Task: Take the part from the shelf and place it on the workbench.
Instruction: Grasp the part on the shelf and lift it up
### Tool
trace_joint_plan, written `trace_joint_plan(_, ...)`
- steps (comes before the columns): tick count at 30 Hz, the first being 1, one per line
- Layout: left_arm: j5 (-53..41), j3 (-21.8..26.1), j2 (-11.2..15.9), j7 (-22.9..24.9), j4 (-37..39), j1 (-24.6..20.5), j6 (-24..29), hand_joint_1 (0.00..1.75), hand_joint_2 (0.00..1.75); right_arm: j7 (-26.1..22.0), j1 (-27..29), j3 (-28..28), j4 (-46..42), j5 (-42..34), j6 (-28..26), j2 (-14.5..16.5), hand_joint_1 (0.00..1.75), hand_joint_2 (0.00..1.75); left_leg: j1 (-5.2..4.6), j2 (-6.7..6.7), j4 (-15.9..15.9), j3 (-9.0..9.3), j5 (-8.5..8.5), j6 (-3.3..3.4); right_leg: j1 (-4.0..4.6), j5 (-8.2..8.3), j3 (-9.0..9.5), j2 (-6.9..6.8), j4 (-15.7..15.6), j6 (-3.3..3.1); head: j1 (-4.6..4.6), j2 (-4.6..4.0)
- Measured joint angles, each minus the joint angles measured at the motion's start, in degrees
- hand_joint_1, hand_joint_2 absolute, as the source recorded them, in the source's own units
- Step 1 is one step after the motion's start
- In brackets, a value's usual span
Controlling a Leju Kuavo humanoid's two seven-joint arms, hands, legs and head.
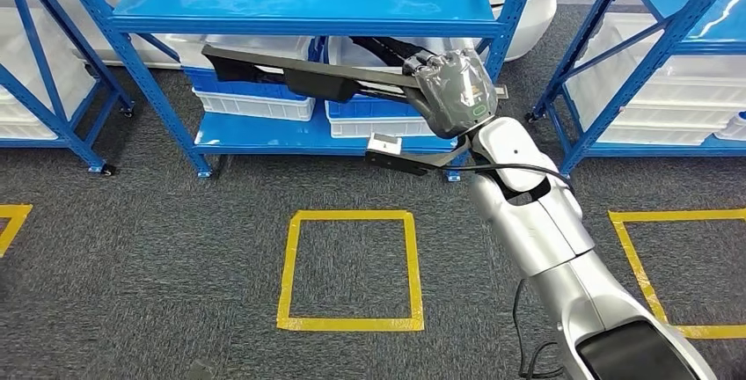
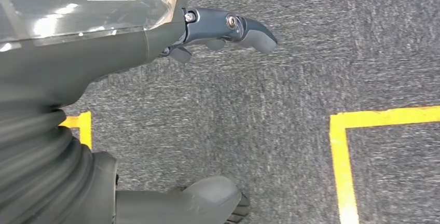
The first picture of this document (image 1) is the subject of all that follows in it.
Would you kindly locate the white car with red stripe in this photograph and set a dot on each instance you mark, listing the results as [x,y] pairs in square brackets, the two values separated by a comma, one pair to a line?
[524,22]

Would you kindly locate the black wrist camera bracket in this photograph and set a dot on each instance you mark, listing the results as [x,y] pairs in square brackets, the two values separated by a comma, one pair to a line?
[408,163]

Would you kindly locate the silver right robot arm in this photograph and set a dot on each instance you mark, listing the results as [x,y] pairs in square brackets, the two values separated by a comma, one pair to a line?
[542,231]

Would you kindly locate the yellow floor tape square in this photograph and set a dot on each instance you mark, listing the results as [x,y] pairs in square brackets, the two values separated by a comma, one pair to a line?
[641,272]
[14,220]
[349,325]

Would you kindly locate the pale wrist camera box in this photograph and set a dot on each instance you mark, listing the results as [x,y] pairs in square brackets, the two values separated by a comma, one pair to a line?
[384,144]

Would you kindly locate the small grey floor plate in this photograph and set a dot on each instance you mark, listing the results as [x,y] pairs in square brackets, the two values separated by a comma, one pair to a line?
[502,91]

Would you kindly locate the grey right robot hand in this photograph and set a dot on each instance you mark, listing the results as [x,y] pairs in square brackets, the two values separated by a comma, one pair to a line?
[457,92]

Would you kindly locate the long black plastic part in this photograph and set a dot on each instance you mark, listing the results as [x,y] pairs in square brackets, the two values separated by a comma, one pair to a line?
[303,65]
[390,48]

